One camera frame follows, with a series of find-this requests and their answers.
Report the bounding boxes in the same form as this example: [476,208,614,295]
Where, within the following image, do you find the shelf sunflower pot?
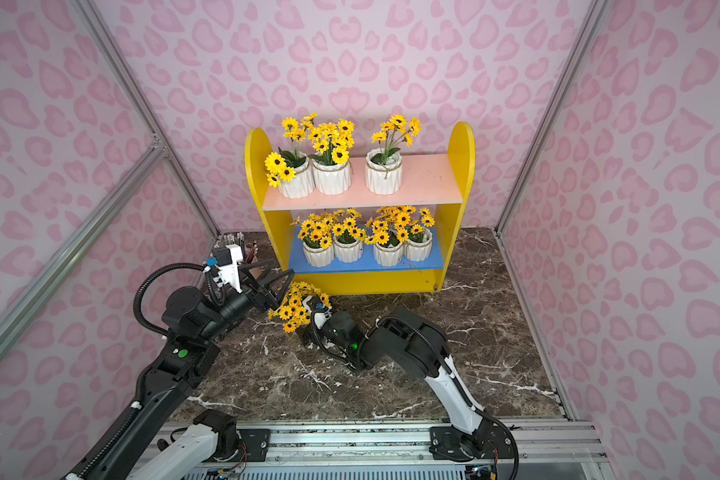
[332,208,366,264]
[398,206,435,262]
[267,282,331,333]
[365,206,411,267]
[365,114,422,195]
[292,213,335,268]
[264,112,318,199]
[304,118,355,195]

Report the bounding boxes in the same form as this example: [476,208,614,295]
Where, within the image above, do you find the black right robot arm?
[305,300,520,479]

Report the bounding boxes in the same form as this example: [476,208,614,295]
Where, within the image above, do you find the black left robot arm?
[66,259,295,479]

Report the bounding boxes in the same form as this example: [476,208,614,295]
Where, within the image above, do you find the pink pen holder cup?
[215,232,258,263]

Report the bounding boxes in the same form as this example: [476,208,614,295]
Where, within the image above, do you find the yellow two-tier shelf unit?
[244,122,476,295]

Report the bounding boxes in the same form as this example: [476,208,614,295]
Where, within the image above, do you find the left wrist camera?
[203,244,244,293]

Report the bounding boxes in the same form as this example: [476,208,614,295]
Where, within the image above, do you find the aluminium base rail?
[175,417,616,479]

